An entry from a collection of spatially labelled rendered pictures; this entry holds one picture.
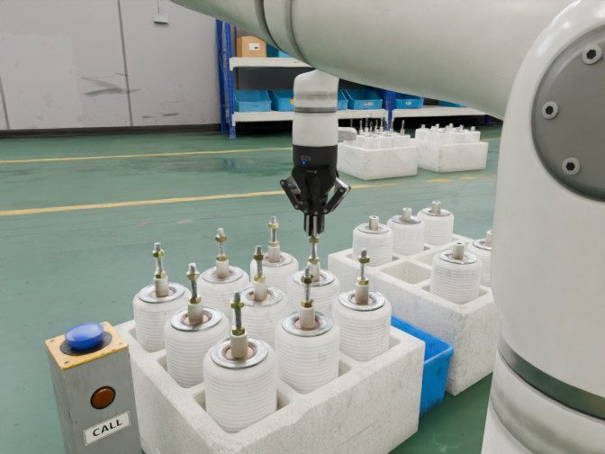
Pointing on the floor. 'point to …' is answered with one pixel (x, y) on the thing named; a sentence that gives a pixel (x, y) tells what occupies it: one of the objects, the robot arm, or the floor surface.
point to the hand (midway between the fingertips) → (314, 224)
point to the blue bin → (437, 376)
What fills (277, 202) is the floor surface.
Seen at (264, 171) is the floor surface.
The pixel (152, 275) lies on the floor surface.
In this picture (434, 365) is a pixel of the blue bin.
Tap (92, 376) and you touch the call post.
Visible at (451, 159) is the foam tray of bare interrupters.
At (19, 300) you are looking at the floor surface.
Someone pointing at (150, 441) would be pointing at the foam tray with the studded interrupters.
